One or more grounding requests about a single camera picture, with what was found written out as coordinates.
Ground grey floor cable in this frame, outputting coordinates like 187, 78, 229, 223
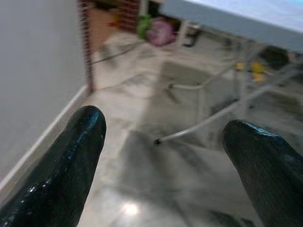
91, 39, 143, 66

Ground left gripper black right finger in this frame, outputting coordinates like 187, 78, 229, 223
221, 119, 303, 227

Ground yellow items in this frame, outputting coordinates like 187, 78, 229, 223
235, 60, 268, 83

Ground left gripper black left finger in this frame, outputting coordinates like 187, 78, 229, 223
0, 105, 107, 227

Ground grey table with white legs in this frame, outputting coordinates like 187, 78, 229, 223
155, 0, 303, 145

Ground green plastic item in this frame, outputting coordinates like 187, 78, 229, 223
136, 13, 152, 40

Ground purple pink bag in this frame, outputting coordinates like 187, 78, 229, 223
146, 16, 176, 47

